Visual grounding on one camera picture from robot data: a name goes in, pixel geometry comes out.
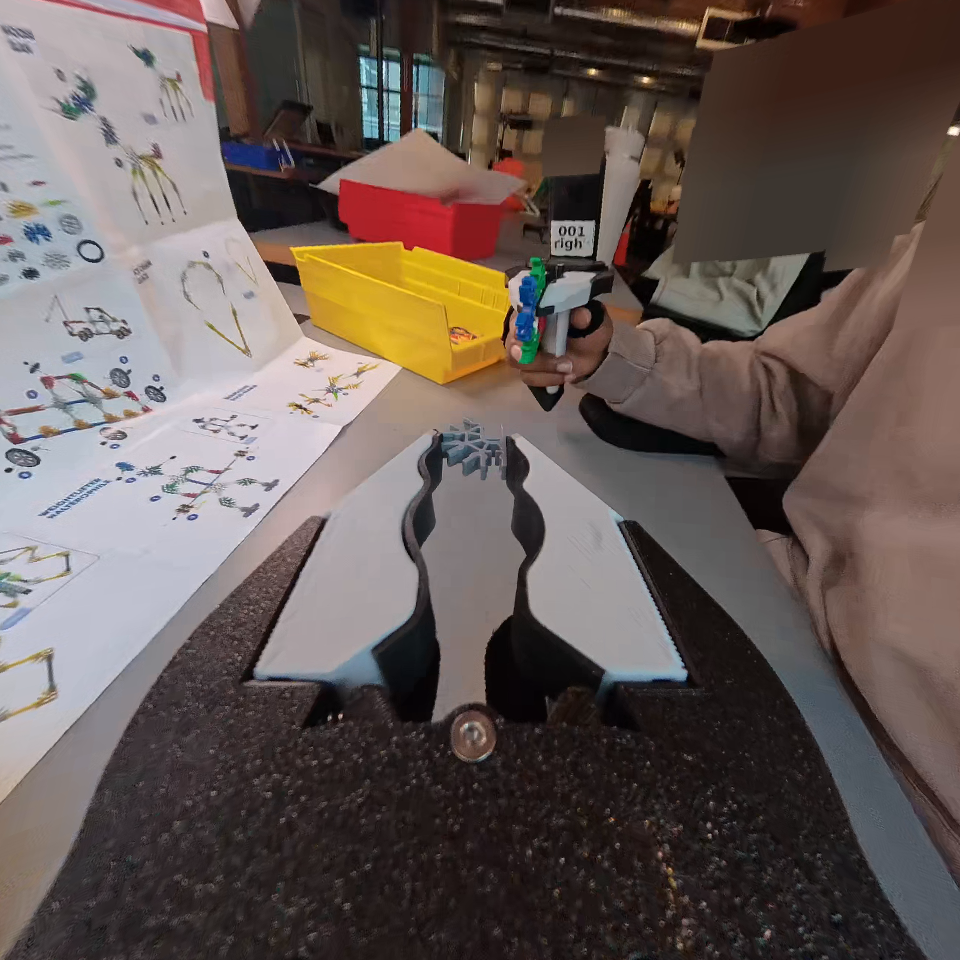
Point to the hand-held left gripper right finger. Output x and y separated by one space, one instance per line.
600 593

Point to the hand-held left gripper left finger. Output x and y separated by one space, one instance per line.
353 593

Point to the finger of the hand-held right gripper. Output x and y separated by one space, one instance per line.
570 290

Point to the grey toy connector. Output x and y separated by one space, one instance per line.
473 450

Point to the yellow parts bin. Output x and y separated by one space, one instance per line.
375 308

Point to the person's right forearm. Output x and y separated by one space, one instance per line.
720 390

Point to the grey desk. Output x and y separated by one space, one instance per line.
705 510

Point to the person's right hand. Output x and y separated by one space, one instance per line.
585 345

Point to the white water bottle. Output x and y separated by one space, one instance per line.
623 180

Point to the pile of toy pieces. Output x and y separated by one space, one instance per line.
464 338

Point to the red storage bin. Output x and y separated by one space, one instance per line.
428 222

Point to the black textured armrest pad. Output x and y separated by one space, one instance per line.
645 428

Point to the blue parts bin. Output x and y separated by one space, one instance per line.
255 155

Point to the fold-out toy instruction sheet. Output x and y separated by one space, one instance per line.
120 300

